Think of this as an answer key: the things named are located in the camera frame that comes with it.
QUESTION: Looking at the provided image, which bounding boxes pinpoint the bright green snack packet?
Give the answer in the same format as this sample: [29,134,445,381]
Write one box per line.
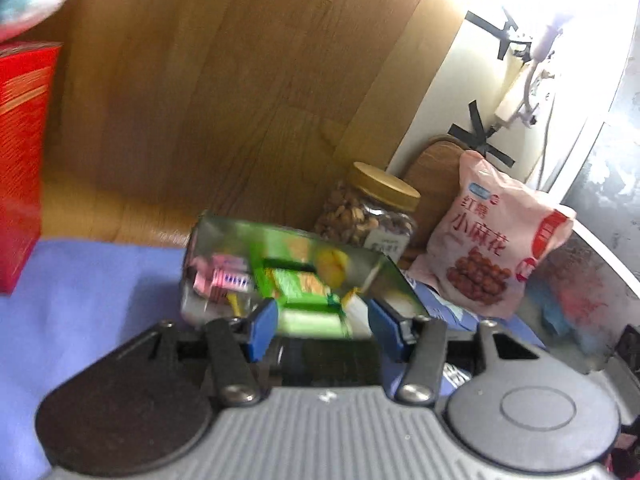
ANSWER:
[252,255,346,311]

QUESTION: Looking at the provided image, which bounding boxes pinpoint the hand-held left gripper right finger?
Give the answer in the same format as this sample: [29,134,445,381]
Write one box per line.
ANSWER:
[367,299,544,407]

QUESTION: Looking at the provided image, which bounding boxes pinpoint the pink long snack box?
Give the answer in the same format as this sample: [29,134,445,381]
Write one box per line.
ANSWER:
[192,255,253,302]

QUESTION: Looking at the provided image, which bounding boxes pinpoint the black tape strip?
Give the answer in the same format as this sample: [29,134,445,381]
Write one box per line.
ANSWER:
[465,9,532,62]

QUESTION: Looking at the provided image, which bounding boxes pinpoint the white power strip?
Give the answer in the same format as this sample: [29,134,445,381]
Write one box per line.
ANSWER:
[492,45,557,132]

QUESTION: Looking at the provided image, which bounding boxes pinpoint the yellow jelly cup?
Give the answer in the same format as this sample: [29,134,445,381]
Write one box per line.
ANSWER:
[315,247,351,287]

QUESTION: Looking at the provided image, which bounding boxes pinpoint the clear nut jar gold lid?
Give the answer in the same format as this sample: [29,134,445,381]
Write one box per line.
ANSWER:
[314,161,422,263]

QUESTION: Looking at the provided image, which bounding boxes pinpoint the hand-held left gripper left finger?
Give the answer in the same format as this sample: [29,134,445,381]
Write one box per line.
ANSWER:
[117,299,280,407]

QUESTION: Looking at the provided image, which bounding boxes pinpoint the black rectangular tin box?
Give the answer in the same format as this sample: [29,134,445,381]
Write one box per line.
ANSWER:
[179,214,432,388]

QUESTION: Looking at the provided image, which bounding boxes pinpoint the blue printed blanket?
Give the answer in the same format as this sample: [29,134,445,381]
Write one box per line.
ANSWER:
[0,239,546,480]

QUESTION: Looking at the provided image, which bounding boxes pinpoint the brown wooden board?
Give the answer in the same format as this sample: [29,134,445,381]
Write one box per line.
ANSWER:
[400,135,469,261]

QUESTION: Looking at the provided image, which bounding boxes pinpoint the red gift box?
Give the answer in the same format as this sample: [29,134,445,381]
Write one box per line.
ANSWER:
[0,41,63,295]

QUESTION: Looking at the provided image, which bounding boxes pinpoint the wood grain wall panel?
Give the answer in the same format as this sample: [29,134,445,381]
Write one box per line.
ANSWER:
[20,0,466,257]

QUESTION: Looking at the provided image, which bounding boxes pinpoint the pink snack bag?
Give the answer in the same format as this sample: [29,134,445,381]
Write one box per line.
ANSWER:
[407,150,577,320]

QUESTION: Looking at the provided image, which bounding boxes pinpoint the black crossed tape strips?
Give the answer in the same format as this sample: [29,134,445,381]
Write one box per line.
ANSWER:
[449,101,517,168]

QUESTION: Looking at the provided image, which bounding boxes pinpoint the pale green wafer packet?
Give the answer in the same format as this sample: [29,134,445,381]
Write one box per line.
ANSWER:
[277,307,351,339]

